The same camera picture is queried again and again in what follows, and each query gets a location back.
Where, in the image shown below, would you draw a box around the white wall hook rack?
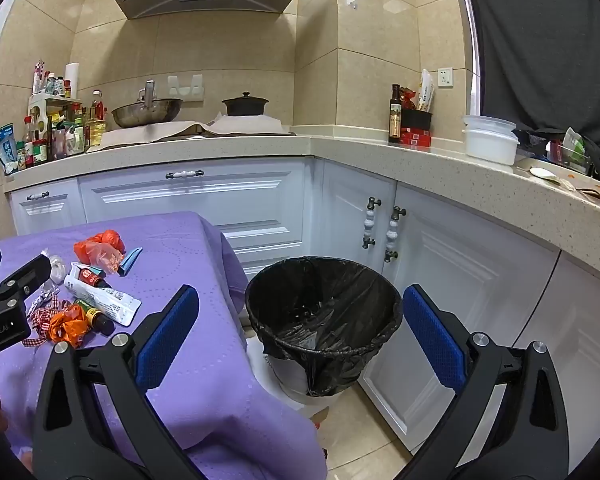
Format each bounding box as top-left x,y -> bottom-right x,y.
168,74 -> 204,100

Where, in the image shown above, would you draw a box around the red checked ribbon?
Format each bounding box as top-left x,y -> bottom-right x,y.
21,297 -> 61,347

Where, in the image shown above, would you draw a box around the dark curtain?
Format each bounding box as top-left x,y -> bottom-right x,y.
467,0 -> 600,151

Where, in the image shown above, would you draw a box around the black storage box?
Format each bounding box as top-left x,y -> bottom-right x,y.
401,108 -> 434,131

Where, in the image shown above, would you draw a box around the small white cabinet drawer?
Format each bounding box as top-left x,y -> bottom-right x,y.
7,177 -> 88,237

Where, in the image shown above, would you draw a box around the white plastic tub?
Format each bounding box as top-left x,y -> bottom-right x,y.
462,129 -> 520,166

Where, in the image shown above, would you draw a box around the green white packet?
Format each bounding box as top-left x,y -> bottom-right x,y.
562,127 -> 586,171

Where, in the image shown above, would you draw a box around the wide white cabinet door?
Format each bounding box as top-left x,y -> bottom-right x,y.
357,185 -> 563,456

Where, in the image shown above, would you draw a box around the white paper towel roll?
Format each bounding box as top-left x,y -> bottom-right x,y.
64,62 -> 81,98

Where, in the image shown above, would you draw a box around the beige stove cover paper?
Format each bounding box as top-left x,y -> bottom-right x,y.
100,121 -> 206,150
207,114 -> 298,137

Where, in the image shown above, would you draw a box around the group of seasoning bottles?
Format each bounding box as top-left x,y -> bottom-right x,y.
15,60 -> 112,168

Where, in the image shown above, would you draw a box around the black lidded pot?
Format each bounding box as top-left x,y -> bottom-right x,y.
222,92 -> 270,118

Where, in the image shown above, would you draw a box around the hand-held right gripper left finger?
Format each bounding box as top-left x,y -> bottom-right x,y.
32,284 -> 206,480

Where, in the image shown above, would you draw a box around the narrow white cabinet door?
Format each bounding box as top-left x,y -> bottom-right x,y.
314,157 -> 398,281

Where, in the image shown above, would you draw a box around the trash can with black liner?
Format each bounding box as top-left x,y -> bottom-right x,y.
244,256 -> 405,406

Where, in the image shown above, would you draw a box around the red plastic bag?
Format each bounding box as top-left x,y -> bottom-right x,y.
74,230 -> 127,275

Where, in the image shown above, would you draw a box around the purple tablecloth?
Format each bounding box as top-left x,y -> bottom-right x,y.
0,211 -> 328,480

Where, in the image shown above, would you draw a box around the steel wok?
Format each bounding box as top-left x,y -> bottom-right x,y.
110,80 -> 184,129

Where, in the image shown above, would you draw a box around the plain white cabinet door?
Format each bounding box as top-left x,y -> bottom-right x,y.
510,250 -> 600,461

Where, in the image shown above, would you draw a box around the orange plastic wrapper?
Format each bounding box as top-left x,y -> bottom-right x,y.
49,305 -> 88,348

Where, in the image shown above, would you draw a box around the dark wire basket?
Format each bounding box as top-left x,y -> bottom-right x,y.
515,130 -> 600,177

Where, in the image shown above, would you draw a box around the white window frame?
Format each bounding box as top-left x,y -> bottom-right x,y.
452,0 -> 482,116

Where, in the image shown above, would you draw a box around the small brown bottle red label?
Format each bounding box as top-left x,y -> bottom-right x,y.
78,268 -> 113,290

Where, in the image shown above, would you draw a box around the blue white snack bag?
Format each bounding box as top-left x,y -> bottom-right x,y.
0,124 -> 21,176

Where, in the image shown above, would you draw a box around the dark olive oil bottle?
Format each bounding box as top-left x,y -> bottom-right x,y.
388,84 -> 404,144

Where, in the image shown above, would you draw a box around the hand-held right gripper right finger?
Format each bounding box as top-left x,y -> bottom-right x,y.
397,284 -> 571,480

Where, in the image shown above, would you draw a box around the clear lidded container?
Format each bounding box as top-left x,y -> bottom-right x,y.
461,115 -> 518,135

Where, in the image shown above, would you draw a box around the yellow cooking oil bottle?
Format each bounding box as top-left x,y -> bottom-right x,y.
87,90 -> 107,148

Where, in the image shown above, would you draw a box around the clear plastic wrapper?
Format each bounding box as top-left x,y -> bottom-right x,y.
40,250 -> 68,283

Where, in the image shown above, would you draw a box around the wide white cabinet drawers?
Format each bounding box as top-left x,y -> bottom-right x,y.
77,157 -> 313,281

